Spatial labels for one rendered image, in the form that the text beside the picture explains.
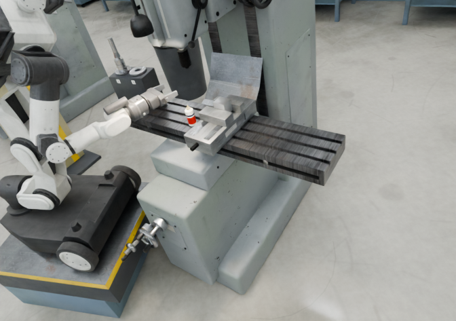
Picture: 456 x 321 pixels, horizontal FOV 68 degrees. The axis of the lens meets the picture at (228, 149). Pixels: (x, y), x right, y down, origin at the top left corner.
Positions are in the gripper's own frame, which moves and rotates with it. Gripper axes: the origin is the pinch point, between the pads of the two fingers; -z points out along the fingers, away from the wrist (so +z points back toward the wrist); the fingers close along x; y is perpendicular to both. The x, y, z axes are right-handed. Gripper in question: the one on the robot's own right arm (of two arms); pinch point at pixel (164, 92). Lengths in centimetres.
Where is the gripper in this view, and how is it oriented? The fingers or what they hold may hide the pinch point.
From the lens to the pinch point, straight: 150.6
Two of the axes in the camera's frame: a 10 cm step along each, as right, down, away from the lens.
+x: -6.5, -3.9, 6.5
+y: 1.8, 7.5, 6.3
